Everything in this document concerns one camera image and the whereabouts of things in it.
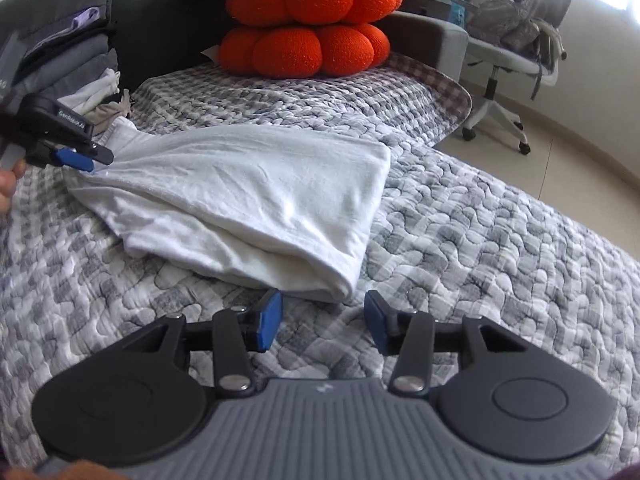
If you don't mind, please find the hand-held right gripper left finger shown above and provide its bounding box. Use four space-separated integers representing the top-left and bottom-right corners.
157 288 285 393

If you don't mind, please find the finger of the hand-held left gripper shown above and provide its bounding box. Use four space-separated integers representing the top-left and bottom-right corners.
54 146 96 174
75 135 115 166

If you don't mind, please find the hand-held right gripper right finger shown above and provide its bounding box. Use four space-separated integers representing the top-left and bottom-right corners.
364 290 513 395

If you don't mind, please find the white t-shirt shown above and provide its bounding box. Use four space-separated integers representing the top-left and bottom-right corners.
65 117 392 303

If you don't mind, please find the stack of folded clothes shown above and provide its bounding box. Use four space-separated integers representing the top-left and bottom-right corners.
10 5 132 133

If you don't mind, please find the person's left hand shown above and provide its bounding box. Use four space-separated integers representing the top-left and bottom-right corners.
0 159 27 213

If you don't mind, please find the dark grey sofa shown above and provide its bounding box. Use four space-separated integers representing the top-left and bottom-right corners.
0 0 470 93

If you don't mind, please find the grey white quilted blanket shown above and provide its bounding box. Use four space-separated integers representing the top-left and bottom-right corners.
0 50 640 471

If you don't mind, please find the white office chair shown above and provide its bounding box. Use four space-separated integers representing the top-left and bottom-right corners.
457 0 578 156

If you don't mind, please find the light blue box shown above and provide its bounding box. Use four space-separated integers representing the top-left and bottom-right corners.
446 0 473 27

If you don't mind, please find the grey backpack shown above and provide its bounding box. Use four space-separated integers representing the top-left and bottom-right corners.
466 0 568 101

